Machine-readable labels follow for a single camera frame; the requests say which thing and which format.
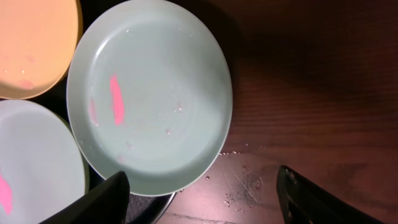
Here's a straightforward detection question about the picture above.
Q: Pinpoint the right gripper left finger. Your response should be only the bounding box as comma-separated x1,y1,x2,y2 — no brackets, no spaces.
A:
40,171,130,224

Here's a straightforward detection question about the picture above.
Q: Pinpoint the light green plate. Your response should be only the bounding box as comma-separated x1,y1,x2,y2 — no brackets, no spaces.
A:
1,100,89,223
67,1,233,196

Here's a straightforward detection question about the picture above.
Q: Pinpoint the yellow round plate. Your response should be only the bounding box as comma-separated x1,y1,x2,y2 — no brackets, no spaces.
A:
1,0,83,99

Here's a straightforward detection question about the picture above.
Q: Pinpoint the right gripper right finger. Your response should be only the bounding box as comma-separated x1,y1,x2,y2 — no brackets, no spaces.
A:
276,165,382,224

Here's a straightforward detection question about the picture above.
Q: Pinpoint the light green plate front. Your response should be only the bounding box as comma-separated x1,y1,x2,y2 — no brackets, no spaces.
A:
1,100,89,223

